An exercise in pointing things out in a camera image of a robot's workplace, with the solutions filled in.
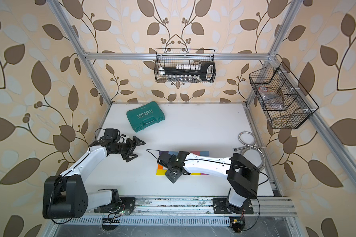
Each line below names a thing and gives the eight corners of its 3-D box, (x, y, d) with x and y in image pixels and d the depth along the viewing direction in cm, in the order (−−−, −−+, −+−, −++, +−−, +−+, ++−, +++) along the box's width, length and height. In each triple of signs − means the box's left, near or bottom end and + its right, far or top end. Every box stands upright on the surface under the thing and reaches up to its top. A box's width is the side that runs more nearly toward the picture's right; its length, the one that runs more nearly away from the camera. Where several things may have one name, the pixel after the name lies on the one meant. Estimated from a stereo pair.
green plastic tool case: (136, 133, 104) (134, 129, 100) (127, 115, 115) (125, 111, 111) (166, 118, 113) (165, 114, 109) (155, 104, 123) (154, 99, 119)
